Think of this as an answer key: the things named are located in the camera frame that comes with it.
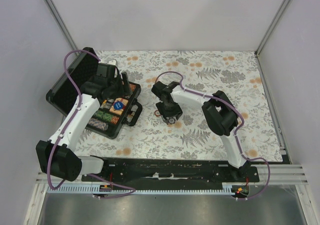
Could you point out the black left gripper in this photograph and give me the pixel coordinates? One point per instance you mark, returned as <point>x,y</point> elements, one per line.
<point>124,89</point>

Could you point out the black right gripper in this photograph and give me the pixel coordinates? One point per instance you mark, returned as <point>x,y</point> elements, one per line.
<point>177,112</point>

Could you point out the red Texas Holdem card deck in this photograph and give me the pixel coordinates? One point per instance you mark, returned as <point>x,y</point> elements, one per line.
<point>119,112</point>

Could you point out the blue small blind button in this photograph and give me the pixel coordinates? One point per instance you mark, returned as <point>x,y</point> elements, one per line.
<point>118,105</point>

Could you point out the blue 10 poker chip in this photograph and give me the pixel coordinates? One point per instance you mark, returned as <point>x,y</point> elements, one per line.
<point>171,120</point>

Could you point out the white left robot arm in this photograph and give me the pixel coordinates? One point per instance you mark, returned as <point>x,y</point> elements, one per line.
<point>57,156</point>

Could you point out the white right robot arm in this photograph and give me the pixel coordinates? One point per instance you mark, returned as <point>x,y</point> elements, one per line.
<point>219,113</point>

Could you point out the black poker set case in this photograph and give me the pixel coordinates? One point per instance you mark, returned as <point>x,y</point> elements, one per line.
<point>66,90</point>

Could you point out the red purple chip row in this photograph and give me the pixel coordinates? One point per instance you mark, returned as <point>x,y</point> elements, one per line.
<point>132,87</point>

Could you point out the red 5 poker chip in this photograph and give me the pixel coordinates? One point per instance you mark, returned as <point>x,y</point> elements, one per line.
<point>157,113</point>

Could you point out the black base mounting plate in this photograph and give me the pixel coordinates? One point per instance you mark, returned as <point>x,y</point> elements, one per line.
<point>141,173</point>

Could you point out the floral patterned table mat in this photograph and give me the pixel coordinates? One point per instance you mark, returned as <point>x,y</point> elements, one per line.
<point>233,72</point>

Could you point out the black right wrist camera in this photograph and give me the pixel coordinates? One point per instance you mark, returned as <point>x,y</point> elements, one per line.
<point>160,89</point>

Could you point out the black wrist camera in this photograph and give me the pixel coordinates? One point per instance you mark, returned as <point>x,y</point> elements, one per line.
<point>160,89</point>
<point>106,70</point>

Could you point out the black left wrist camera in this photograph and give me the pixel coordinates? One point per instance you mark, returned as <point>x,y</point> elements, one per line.
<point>106,70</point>

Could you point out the white slotted cable duct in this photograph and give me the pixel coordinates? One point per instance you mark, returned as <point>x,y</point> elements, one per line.
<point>97,189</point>

